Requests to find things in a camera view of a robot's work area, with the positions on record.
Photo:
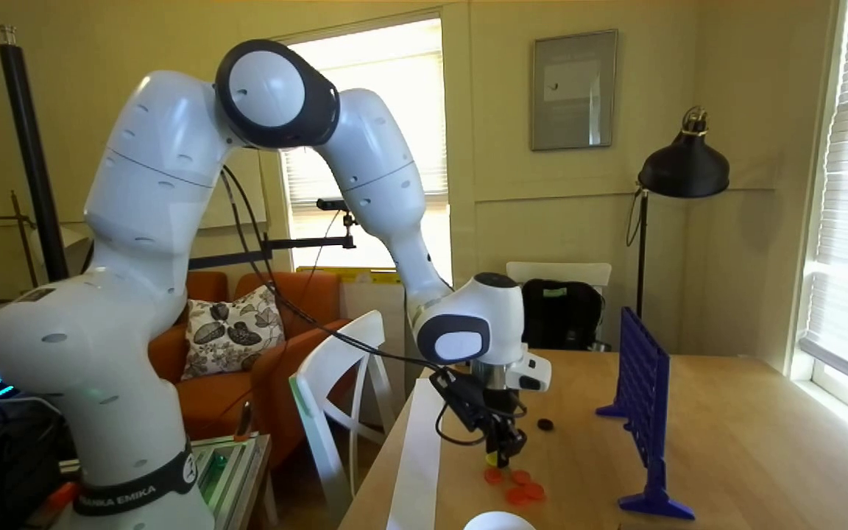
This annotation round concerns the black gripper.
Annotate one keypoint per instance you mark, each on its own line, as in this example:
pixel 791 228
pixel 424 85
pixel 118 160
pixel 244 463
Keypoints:
pixel 471 392

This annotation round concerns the yellow game disc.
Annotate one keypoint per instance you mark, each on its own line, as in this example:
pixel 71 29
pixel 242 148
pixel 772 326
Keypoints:
pixel 490 459

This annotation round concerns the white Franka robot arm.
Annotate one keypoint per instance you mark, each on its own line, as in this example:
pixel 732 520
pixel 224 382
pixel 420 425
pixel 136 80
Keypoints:
pixel 130 295

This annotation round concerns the blue upright gameboard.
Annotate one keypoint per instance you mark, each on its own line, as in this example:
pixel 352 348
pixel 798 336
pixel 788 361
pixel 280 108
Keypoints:
pixel 639 384

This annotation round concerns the orange game disc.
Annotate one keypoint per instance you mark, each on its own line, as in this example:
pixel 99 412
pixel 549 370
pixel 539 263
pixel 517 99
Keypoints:
pixel 533 490
pixel 517 498
pixel 523 478
pixel 492 478

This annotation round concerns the white paper cup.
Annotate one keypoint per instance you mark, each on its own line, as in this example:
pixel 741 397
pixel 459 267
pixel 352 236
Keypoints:
pixel 498 522

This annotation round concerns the white storage box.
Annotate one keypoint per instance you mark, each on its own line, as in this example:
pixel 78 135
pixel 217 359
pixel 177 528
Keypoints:
pixel 573 270

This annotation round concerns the white wooden chair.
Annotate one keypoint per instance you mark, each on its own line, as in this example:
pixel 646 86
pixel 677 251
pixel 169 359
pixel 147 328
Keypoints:
pixel 330 378

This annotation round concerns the green white game box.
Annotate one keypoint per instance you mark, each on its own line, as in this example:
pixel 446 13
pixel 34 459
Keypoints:
pixel 228 472

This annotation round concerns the orange sofa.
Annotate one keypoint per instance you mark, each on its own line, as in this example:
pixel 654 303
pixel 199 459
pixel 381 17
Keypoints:
pixel 219 401

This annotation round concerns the patterned throw pillow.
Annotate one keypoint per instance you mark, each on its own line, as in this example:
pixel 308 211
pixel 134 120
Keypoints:
pixel 234 328

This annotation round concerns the black floor lamp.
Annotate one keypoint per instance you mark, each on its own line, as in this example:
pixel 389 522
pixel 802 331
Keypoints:
pixel 683 163

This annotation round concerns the bright window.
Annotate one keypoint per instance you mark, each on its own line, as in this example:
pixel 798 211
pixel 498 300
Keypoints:
pixel 420 120

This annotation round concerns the black vertical pole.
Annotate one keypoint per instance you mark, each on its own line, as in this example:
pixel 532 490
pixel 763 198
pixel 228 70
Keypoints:
pixel 28 148

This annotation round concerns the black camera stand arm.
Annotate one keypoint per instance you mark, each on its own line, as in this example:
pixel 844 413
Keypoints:
pixel 296 242

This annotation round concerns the grey wall panel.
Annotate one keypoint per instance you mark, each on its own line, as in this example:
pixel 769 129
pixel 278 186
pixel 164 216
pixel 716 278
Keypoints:
pixel 573 91

